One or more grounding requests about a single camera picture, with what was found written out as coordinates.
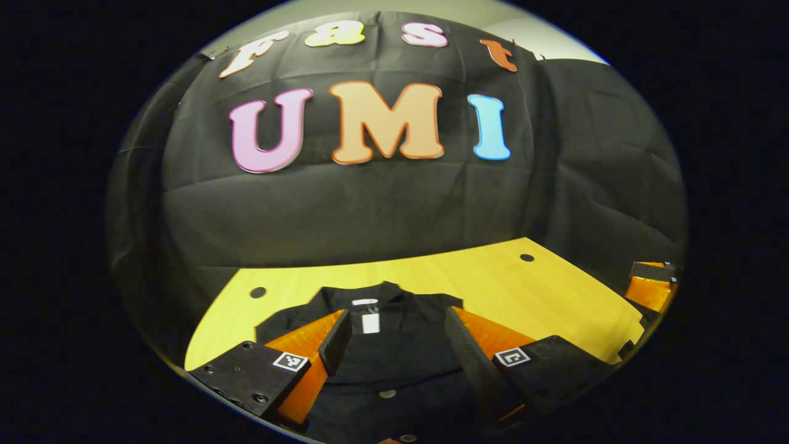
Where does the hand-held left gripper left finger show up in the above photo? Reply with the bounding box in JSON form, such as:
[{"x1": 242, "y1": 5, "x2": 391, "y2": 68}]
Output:
[{"x1": 188, "y1": 308, "x2": 353, "y2": 429}]

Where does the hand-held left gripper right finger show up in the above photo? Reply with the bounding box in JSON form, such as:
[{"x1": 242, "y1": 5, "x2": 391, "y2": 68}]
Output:
[{"x1": 444, "y1": 305, "x2": 617, "y2": 427}]

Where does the black button-up shirt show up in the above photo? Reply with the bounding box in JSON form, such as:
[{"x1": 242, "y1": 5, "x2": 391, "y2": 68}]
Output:
[{"x1": 254, "y1": 281, "x2": 512, "y2": 444}]

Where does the black backdrop cloth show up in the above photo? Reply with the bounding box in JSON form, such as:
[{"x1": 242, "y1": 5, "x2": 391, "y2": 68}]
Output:
[{"x1": 105, "y1": 9, "x2": 688, "y2": 371}]

